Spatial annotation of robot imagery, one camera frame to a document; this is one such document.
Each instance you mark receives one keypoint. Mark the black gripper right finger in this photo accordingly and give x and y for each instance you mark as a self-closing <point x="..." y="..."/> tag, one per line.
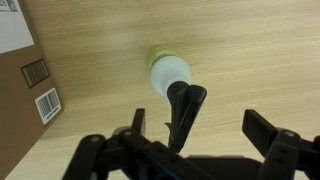
<point x="284" y="150"/>

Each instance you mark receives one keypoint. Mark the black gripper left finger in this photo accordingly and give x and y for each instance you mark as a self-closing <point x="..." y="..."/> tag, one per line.
<point x="129" y="151"/>

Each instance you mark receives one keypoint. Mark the white yellow spray bottle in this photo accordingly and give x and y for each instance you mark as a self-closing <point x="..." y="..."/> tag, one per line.
<point x="170" y="76"/>

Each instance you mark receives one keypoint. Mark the brown cardboard box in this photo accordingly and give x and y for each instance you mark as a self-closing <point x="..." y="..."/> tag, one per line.
<point x="29" y="100"/>

